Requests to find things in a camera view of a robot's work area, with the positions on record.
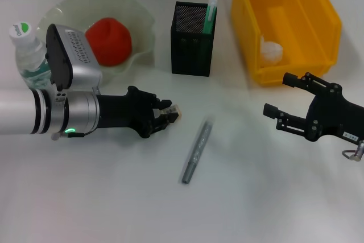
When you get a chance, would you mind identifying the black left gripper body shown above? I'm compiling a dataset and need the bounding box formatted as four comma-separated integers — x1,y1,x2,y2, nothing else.
96,85,160,139

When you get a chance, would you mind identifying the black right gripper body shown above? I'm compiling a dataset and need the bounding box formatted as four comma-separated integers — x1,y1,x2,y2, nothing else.
305,82,364,143

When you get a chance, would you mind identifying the beige eraser with barcode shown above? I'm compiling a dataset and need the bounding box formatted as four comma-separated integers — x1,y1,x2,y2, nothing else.
164,104,182,123

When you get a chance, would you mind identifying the white paper ball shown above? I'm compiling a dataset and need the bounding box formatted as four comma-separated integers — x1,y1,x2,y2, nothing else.
260,35,284,67

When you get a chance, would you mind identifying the grey pen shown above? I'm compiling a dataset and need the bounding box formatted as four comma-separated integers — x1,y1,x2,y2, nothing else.
181,115,216,184

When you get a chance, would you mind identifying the red tomato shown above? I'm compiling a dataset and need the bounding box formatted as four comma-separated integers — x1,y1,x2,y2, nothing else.
84,17,133,68

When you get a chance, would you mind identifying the green utility knife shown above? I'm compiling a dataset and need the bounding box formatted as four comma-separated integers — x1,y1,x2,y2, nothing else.
202,0,218,35

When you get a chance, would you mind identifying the clear green-label water bottle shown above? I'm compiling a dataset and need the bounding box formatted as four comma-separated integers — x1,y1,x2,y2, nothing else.
8,22,54,90

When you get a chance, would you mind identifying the black mesh pen holder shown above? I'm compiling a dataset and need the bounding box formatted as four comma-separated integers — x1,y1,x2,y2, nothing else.
170,1,218,77

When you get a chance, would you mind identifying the pale green glass fruit plate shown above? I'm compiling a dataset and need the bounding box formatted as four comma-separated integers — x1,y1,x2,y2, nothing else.
36,0,156,88

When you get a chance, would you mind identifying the yellow plastic bin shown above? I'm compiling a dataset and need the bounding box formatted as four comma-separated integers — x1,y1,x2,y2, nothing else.
230,0,342,86

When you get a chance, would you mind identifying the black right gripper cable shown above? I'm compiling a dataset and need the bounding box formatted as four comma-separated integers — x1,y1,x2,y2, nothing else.
342,139,364,161

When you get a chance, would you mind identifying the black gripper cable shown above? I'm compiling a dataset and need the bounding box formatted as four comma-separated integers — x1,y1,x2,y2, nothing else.
51,129,95,141
342,139,364,161

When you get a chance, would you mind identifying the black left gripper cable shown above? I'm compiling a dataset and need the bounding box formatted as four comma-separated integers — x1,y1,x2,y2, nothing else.
51,129,95,141

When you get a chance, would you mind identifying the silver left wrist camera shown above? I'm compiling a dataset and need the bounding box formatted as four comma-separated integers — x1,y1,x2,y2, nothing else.
45,23,104,92

